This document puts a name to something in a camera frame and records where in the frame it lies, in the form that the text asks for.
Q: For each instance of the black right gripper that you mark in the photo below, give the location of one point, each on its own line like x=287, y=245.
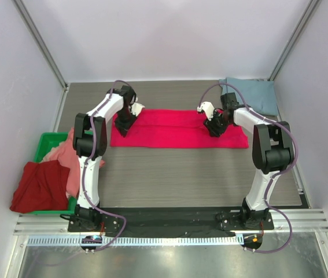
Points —
x=215, y=124

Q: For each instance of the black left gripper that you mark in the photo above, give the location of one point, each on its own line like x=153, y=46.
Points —
x=124, y=128

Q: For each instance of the hot pink t shirt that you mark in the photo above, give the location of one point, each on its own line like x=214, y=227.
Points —
x=164, y=128

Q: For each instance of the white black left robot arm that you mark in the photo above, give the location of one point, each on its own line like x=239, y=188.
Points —
x=90, y=143

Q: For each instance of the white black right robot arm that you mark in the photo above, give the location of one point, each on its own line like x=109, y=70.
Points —
x=272, y=153

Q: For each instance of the folded blue t shirt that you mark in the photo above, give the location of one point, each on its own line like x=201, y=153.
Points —
x=258, y=94

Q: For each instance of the salmon pink t shirt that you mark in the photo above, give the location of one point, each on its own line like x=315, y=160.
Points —
x=65, y=154

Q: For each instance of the green plastic bin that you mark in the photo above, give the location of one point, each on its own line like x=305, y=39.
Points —
x=46, y=143

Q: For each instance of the dark red t shirt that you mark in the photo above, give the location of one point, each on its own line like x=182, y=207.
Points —
x=42, y=187

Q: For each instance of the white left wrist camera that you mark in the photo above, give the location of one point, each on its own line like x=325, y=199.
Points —
x=136, y=108

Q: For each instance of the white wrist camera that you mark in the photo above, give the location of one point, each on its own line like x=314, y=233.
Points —
x=136, y=108
x=206, y=108

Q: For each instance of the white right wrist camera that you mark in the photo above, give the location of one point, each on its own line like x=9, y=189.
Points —
x=206, y=108

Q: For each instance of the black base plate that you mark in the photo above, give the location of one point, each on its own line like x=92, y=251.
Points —
x=174, y=222

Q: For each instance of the slotted white cable duct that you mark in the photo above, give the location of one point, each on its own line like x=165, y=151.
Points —
x=93, y=241

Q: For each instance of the aluminium frame rail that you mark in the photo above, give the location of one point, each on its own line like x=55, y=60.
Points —
x=297, y=220

